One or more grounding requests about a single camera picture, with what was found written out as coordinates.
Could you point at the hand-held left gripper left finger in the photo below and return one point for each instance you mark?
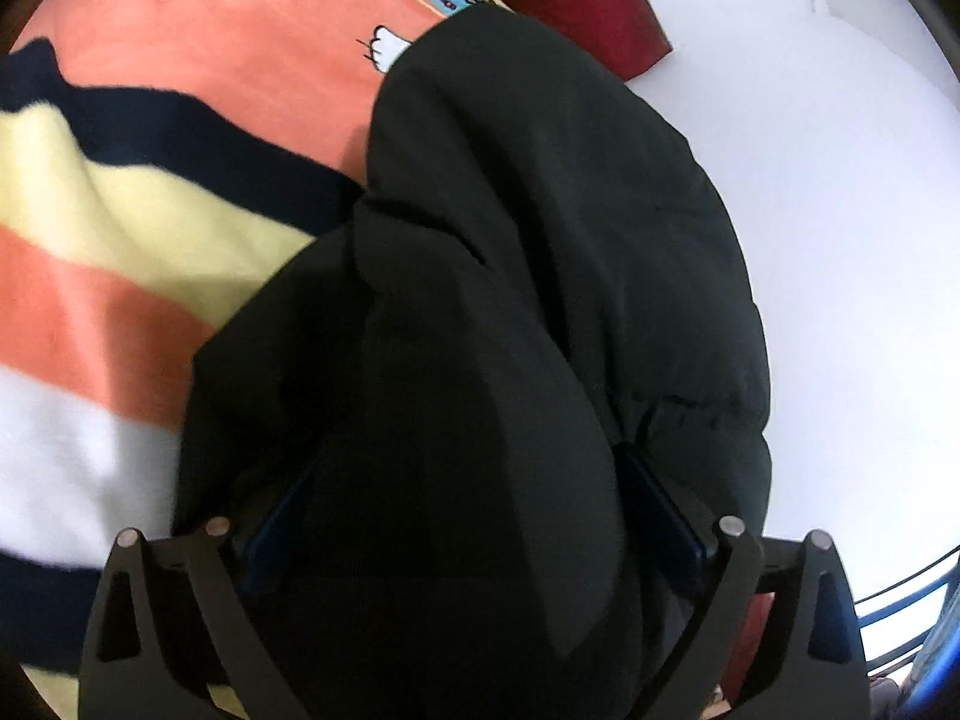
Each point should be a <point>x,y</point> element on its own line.
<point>281,517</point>

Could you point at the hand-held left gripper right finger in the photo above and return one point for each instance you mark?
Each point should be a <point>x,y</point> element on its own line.
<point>667,514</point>

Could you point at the black hooded puffer jacket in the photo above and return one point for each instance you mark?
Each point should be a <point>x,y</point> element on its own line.
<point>525,277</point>

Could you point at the blue metal rack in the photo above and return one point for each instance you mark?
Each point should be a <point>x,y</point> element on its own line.
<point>934,652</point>

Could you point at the printed striped blanket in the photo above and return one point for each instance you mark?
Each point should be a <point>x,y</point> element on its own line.
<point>150,202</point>

